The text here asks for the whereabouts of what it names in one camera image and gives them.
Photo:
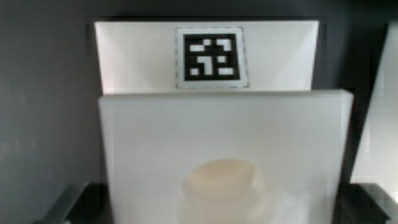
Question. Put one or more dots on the gripper right finger with grey tip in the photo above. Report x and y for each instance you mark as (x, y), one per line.
(379, 211)

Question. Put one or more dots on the gripper left finger with black tip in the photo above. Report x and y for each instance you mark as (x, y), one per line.
(59, 212)

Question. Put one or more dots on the white lamp base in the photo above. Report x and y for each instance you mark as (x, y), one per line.
(222, 133)

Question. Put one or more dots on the white right fence rail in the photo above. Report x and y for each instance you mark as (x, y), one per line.
(375, 169)

